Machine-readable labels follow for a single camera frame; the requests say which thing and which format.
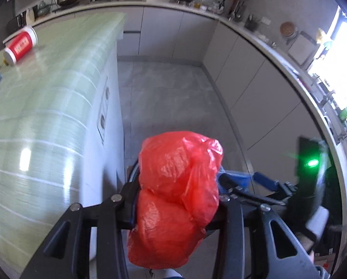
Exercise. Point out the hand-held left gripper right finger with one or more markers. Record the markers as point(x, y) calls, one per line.
point(231, 223)

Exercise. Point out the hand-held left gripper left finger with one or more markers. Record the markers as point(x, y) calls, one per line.
point(128, 206)

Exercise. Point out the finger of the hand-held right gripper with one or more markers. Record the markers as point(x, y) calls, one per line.
point(234, 180)
point(265, 180)

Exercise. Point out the red plastic bag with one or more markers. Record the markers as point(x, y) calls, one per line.
point(173, 197)

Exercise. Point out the red and white paper cup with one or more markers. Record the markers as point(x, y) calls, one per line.
point(19, 46)

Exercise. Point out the person's right hand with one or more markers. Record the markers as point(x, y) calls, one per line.
point(308, 242)

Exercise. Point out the green bottle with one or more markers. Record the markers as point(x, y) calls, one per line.
point(346, 111)

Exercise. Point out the island socket panel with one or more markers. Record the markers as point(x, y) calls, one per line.
point(103, 110)

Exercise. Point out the grey kitchen counter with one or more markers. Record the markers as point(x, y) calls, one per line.
point(220, 64)

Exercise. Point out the pale cutting board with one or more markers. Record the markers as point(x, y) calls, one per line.
point(301, 48)

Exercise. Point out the yellow hanging cloth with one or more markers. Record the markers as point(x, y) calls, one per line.
point(321, 35)

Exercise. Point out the round wicker trivet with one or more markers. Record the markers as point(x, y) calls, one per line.
point(287, 29)

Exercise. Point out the black utensil holder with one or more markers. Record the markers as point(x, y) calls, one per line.
point(251, 23)

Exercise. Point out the white jar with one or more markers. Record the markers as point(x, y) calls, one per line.
point(30, 16)

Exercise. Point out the black toaster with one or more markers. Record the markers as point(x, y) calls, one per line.
point(16, 23)

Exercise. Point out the green teapot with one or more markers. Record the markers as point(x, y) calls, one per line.
point(42, 8)

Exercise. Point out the white wall socket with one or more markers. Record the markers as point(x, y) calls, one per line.
point(265, 21)

